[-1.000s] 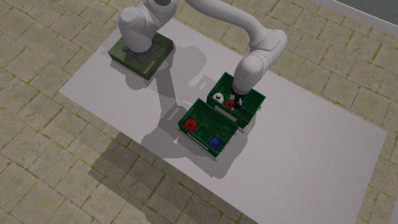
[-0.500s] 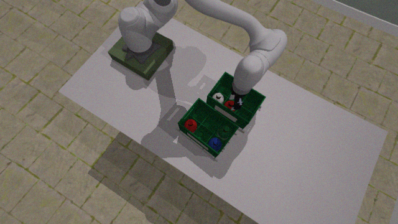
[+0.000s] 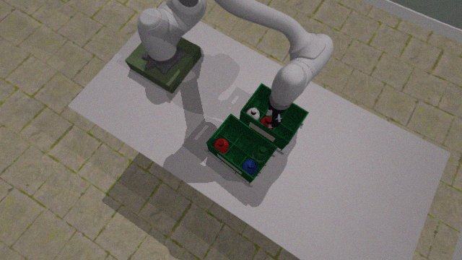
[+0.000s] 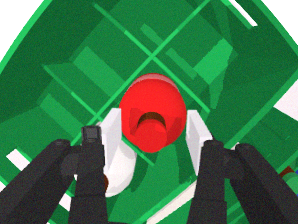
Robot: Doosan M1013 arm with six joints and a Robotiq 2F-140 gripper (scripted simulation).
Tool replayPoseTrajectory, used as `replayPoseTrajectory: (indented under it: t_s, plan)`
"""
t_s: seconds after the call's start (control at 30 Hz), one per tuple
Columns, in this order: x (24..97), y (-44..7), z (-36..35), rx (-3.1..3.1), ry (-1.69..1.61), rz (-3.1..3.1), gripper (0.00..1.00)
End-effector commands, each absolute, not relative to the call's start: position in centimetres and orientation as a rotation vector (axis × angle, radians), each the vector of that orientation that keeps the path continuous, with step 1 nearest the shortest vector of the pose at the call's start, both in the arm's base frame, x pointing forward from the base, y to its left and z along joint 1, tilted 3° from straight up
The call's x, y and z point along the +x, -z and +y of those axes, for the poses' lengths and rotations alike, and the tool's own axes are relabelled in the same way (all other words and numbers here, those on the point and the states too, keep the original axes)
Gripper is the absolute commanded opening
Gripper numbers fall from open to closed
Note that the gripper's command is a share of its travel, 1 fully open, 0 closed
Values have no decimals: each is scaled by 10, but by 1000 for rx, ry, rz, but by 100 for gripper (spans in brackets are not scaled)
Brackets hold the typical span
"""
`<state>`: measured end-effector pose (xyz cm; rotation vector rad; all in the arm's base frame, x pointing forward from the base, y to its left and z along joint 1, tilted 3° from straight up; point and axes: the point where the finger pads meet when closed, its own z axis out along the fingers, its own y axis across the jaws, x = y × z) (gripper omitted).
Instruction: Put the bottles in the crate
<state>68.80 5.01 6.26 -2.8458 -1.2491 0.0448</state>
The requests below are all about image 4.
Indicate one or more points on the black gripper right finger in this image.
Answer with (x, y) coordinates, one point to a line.
(263, 195)

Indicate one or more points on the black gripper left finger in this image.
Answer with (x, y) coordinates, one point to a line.
(34, 194)

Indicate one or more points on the green bottle crate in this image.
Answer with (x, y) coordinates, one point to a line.
(231, 72)
(275, 136)

